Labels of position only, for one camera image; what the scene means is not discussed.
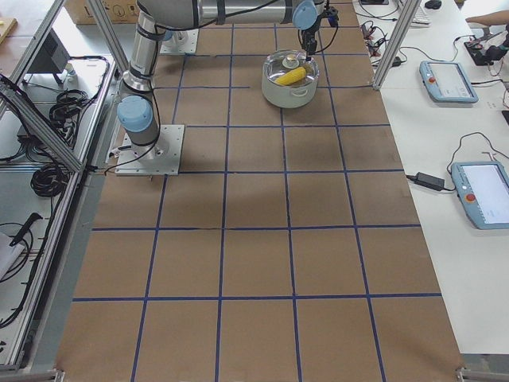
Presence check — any yellow corn cob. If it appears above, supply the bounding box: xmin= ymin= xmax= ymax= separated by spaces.
xmin=274 ymin=67 xmax=307 ymax=86

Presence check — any far teach pendant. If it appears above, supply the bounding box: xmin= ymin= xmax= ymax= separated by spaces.
xmin=419 ymin=61 xmax=478 ymax=104

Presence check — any teach pendant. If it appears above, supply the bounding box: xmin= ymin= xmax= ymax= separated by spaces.
xmin=452 ymin=161 xmax=508 ymax=230
xmin=419 ymin=61 xmax=478 ymax=104

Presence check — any near teach pendant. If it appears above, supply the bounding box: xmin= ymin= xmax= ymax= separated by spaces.
xmin=452 ymin=161 xmax=508 ymax=230

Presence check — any cardboard box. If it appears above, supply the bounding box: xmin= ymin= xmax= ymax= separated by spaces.
xmin=64 ymin=0 xmax=139 ymax=25

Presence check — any coiled black cable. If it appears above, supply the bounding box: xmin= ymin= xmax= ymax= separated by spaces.
xmin=30 ymin=163 xmax=67 ymax=199

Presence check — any brown paper table mat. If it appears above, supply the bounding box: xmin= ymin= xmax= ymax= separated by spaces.
xmin=56 ymin=1 xmax=462 ymax=381

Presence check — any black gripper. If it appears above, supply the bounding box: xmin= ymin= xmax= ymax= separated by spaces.
xmin=300 ymin=28 xmax=317 ymax=60

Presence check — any grey-green cooking pot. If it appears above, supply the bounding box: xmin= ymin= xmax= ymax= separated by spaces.
xmin=262 ymin=49 xmax=320 ymax=108

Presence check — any glass pot lid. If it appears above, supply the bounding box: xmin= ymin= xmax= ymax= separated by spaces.
xmin=262 ymin=49 xmax=319 ymax=88

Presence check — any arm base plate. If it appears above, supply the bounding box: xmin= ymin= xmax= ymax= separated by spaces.
xmin=114 ymin=125 xmax=185 ymax=176
xmin=160 ymin=29 xmax=199 ymax=56

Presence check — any aluminium frame post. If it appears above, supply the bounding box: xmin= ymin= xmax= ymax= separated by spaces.
xmin=372 ymin=0 xmax=421 ymax=91

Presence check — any black power adapter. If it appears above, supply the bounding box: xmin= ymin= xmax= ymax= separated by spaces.
xmin=414 ymin=172 xmax=445 ymax=191

